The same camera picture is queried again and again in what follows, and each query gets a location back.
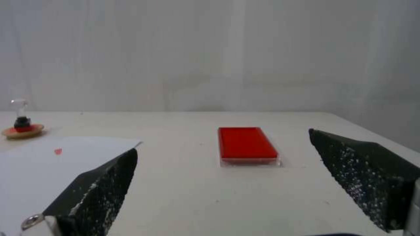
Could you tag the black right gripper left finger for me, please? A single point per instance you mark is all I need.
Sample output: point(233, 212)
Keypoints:
point(98, 191)

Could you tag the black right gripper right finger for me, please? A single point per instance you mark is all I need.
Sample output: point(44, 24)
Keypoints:
point(364, 177)

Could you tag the round wooden ink pad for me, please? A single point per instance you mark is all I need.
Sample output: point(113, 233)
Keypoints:
point(22, 131)

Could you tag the red rectangular ink pad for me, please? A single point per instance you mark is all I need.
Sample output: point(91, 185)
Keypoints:
point(246, 145)

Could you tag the white paper sheet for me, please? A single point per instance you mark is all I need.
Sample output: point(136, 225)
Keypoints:
point(49, 172)

